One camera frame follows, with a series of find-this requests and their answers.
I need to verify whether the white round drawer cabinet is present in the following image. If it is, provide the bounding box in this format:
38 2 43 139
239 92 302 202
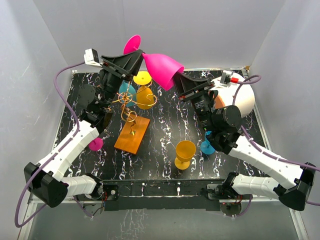
210 76 255 118

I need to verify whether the yellow wine glass back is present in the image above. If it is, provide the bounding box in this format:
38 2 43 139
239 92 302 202
133 71 155 110

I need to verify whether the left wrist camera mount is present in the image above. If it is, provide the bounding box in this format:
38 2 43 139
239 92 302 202
83 48 102 68

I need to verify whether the aluminium front rail frame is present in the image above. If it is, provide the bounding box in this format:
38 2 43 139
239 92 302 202
27 178 283 213

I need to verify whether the yellow wine glass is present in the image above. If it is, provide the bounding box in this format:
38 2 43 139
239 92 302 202
133 71 155 110
174 140 196 170

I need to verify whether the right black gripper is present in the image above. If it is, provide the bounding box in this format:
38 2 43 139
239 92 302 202
170 71 216 132

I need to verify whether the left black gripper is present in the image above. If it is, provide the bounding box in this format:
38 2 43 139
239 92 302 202
99 49 145 108

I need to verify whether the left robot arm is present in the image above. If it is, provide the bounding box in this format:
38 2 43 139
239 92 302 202
24 49 143 208

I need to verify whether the pink wine glass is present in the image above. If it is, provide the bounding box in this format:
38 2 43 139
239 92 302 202
88 137 104 151
123 34 185 91

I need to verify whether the teal wine glass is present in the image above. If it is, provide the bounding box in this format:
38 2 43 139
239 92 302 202
118 80 137 107

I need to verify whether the blue wine glass right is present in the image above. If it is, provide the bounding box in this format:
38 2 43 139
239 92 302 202
200 131 216 155

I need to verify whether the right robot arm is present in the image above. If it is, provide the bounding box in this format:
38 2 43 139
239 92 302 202
172 72 318 211

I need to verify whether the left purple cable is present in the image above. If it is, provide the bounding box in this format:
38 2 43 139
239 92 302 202
14 61 97 228

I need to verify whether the yellow wine glass front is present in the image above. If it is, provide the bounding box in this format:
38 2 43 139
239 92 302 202
174 140 196 170

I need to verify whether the gold wire wine glass rack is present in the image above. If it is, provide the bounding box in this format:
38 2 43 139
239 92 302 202
114 92 158 155

